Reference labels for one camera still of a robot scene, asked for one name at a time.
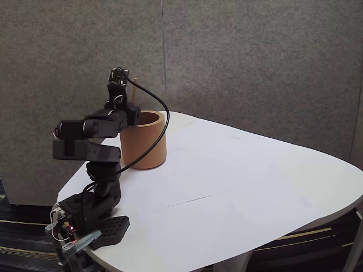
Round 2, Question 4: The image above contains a bare camera circuit board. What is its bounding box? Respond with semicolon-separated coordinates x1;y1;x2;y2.
108;67;130;86

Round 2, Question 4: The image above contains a grey metal table clamp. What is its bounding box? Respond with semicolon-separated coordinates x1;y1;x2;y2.
45;228;102;269

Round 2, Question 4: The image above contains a brown cylindrical pen holder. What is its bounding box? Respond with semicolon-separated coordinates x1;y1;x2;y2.
120;111;167;171

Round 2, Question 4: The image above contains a white table leg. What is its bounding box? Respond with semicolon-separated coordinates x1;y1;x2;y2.
213;249;256;272
343;208;363;272

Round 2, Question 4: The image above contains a tan wooden pen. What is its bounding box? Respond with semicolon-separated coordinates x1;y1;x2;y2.
130;76;140;102

